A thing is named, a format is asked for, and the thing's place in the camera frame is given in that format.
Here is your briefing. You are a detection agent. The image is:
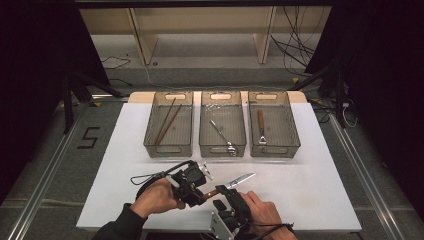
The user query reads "hand-held gripper cable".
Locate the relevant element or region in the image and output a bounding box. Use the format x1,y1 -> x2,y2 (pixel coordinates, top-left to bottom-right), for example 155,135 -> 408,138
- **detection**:
249,222 -> 296,240
130,159 -> 198,201

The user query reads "smoky clear plastic bin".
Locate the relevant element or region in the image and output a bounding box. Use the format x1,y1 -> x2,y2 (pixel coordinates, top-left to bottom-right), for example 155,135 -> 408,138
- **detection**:
198,90 -> 248,158
248,90 -> 302,159
143,91 -> 194,158

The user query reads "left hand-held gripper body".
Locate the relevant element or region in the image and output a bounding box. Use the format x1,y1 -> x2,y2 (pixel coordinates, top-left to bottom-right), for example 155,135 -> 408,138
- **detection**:
171,161 -> 215,198

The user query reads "person's right hand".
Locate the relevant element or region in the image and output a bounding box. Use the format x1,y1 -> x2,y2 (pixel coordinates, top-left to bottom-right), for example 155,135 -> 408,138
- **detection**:
239,190 -> 291,240

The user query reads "black metal stand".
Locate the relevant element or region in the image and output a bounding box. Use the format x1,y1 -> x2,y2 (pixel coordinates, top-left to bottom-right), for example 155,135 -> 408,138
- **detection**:
288,58 -> 349,129
61,68 -> 125,135

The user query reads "wooden-handled table knife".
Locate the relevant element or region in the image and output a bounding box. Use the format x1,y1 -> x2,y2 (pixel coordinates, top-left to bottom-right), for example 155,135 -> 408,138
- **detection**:
201,172 -> 257,201

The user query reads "black frame bar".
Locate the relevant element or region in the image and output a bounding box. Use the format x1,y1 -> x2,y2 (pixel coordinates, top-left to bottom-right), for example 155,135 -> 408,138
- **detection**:
73,0 -> 334,9

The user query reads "black floor cable loop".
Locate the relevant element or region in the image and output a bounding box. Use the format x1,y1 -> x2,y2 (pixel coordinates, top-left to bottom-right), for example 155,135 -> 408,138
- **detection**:
100,55 -> 132,70

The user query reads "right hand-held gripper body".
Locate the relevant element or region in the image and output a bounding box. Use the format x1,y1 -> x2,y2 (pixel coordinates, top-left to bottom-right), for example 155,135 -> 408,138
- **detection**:
209,190 -> 252,240

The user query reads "tangle of black cables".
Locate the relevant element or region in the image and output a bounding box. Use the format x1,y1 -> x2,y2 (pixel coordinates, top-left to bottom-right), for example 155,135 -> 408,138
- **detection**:
270,5 -> 326,78

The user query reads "beige wooden shelf unit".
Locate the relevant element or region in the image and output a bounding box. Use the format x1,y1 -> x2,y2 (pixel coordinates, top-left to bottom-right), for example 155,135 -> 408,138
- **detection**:
79,6 -> 333,66

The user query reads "wooden-handled fork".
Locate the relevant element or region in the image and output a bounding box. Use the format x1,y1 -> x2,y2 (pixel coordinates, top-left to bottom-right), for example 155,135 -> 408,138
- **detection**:
256,109 -> 268,146

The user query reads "black curtain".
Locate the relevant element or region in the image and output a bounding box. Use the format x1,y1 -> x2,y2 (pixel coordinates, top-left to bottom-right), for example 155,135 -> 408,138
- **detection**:
304,0 -> 424,221
0,0 -> 111,204

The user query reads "person's left hand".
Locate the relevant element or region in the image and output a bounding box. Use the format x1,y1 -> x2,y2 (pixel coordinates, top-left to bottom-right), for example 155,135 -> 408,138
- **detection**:
130,177 -> 187,220

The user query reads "short metal floor rail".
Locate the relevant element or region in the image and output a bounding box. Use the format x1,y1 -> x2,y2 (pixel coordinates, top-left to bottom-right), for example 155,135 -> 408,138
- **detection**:
90,94 -> 130,102

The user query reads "white plug cable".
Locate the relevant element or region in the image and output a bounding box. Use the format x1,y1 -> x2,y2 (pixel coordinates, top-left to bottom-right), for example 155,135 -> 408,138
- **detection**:
341,101 -> 358,129

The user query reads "long metal floor rail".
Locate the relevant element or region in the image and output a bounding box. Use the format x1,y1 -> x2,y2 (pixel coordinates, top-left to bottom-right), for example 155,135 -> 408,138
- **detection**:
6,101 -> 93,240
328,113 -> 408,240

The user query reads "left hand-held gripper cable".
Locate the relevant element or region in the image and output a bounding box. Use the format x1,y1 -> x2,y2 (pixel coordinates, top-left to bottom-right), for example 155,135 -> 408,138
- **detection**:
130,159 -> 198,201

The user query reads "brown wooden chopstick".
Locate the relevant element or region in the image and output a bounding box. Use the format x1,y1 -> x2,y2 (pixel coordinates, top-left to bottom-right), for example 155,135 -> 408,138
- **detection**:
156,103 -> 183,146
153,97 -> 177,146

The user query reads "white table cover sheet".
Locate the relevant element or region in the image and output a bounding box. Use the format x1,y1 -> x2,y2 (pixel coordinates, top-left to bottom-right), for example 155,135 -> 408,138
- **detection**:
75,101 -> 363,233

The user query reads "right hand-held gripper cable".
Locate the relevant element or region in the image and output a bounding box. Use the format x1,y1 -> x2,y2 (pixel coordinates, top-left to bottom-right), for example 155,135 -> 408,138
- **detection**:
249,222 -> 296,240

